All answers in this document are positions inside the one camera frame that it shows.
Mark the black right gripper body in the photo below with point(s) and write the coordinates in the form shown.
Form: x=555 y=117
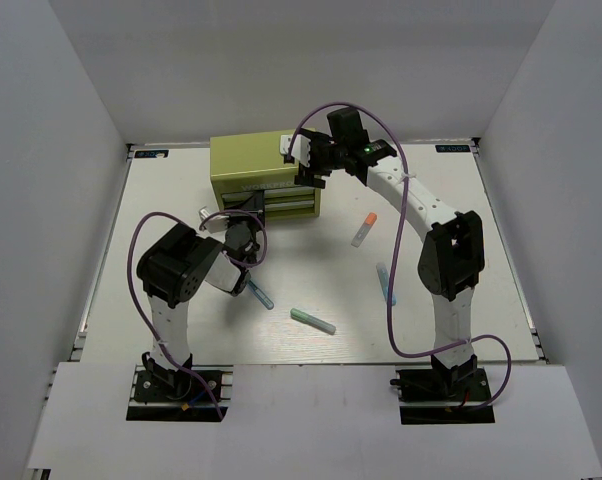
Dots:
x=325 y=155

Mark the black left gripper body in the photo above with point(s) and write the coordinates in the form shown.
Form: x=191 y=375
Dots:
x=252 y=226

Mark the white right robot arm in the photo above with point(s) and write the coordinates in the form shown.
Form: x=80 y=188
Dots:
x=452 y=254

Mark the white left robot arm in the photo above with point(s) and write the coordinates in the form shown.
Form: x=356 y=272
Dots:
x=173 y=269

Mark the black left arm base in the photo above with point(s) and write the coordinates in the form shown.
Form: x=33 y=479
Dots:
x=159 y=395

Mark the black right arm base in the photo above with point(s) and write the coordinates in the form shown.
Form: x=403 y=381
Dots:
x=440 y=396

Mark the green metal drawer chest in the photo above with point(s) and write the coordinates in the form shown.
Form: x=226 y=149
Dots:
x=241 y=165

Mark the orange capped highlighter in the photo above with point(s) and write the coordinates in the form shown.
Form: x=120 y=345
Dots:
x=364 y=229

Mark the green capped highlighter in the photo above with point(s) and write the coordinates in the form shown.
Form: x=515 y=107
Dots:
x=314 y=322

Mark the blue capped highlighter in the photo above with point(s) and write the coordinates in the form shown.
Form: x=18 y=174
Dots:
x=383 y=276

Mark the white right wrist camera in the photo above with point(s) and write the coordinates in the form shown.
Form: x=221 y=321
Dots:
x=295 y=149

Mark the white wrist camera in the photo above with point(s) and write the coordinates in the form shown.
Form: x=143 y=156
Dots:
x=295 y=149
x=213 y=223

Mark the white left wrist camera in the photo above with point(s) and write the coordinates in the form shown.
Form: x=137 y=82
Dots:
x=213 y=223

